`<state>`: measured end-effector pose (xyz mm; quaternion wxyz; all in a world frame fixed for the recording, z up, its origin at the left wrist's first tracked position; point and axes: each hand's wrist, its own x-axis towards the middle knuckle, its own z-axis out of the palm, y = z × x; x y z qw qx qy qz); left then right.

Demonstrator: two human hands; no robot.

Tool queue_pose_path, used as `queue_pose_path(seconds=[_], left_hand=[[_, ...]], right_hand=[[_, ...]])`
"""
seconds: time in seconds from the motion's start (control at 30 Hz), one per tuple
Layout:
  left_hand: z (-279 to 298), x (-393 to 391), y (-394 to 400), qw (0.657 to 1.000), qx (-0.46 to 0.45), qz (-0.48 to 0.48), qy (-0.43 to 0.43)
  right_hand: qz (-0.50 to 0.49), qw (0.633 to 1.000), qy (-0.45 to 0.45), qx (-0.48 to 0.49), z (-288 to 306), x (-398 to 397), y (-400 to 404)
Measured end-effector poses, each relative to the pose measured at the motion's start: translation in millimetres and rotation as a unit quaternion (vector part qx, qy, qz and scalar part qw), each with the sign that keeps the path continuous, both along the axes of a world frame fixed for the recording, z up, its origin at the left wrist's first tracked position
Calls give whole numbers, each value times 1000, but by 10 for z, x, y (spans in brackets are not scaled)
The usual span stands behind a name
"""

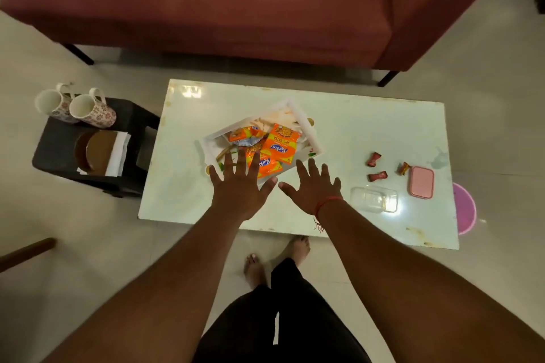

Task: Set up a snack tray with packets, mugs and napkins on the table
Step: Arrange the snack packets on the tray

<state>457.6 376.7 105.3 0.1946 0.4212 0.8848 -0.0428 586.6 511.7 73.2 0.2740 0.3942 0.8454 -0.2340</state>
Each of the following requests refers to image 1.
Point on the person's right hand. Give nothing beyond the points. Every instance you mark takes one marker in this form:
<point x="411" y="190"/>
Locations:
<point x="315" y="194"/>

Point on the person's right forearm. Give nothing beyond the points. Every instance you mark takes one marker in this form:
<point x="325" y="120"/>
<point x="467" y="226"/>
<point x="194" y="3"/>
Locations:
<point x="426" y="299"/>

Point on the white printed tray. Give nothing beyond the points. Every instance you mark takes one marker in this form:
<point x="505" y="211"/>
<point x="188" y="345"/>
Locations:
<point x="213" y="143"/>

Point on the pink container lid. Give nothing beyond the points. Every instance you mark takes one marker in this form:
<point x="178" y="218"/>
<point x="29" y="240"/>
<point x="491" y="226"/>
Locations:
<point x="421" y="182"/>

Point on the clear plastic container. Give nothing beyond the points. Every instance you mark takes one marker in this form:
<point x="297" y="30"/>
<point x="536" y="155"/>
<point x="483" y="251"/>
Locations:
<point x="374" y="200"/>

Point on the person's right foot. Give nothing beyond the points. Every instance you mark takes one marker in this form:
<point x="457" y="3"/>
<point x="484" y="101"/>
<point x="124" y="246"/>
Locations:
<point x="296" y="250"/>

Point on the black trousers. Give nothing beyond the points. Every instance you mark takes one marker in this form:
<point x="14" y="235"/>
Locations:
<point x="298" y="324"/>

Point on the white paper napkins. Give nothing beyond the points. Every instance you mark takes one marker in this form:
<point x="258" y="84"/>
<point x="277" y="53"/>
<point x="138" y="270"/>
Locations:
<point x="122" y="154"/>

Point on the orange snack packet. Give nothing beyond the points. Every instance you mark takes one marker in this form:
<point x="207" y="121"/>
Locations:
<point x="268" y="165"/>
<point x="281" y="145"/>
<point x="245" y="134"/>

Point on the gold candy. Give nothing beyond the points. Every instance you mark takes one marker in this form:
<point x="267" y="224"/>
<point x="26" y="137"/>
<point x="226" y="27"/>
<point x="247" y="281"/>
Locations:
<point x="404" y="168"/>

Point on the dark brown round coaster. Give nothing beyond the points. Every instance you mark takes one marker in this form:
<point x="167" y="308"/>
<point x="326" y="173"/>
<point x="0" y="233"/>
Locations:
<point x="78" y="152"/>

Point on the light brown round coaster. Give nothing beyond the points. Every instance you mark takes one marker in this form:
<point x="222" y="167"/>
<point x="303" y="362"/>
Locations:
<point x="101" y="153"/>

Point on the maroon fabric sofa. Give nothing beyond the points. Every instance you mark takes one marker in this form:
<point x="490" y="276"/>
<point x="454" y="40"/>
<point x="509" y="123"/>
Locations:
<point x="213" y="5"/>

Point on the brown wooden chair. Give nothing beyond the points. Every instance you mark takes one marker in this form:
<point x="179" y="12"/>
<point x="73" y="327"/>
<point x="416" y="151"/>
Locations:
<point x="25" y="253"/>

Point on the person's left hand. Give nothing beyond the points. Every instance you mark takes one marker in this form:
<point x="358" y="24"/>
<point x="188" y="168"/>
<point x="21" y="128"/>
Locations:
<point x="240" y="197"/>

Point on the person's left forearm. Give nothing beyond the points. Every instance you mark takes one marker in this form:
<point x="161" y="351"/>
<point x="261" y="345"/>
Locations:
<point x="162" y="294"/>

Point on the pink plastic bucket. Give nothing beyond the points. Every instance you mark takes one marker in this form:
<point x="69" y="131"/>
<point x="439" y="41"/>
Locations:
<point x="464" y="209"/>

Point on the black plastic stool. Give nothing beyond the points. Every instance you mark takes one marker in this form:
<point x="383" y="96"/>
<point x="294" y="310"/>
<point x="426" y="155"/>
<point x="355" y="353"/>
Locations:
<point x="55" y="150"/>

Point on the floral white mug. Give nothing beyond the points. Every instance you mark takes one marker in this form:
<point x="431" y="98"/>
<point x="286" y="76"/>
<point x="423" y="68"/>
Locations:
<point x="53" y="103"/>
<point x="91" y="111"/>

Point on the red candy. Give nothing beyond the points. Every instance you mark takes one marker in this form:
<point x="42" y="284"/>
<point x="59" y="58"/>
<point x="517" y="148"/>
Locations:
<point x="378" y="176"/>
<point x="374" y="159"/>

